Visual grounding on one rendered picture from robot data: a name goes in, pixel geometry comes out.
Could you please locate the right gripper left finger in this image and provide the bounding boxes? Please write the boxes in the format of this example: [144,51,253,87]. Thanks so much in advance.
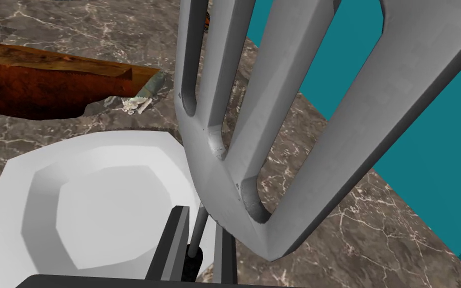
[145,205,191,281]

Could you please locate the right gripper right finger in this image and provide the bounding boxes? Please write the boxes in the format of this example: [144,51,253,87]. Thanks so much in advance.
[212,225,239,285]

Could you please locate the grey metal fork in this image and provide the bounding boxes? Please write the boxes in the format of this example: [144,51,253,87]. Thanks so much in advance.
[172,0,461,263]

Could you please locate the white plate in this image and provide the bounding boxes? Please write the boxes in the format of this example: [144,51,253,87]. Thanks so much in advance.
[0,129,218,288]

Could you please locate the grey-green and white crumpled thing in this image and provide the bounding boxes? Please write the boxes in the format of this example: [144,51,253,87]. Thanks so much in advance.
[103,71,167,116]

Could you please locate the brown wooden block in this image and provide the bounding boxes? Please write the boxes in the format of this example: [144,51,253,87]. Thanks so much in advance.
[0,17,162,122]

